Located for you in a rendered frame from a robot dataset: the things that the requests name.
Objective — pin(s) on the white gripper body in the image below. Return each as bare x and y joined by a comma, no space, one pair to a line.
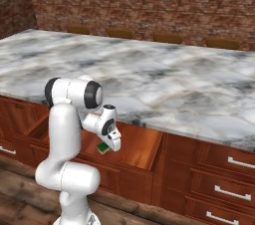
115,140

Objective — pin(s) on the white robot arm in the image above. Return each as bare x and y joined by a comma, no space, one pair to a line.
64,136

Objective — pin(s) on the green sponge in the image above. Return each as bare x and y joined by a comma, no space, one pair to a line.
103,148

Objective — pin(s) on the open wooden drawer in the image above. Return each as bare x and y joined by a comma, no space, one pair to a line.
136,149

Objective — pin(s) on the wooden drawer front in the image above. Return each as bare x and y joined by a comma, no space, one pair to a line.
8,144
215,157
199,212
205,185

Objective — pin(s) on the brown wooden stool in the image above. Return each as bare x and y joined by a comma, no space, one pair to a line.
168,38
78,29
120,33
222,43

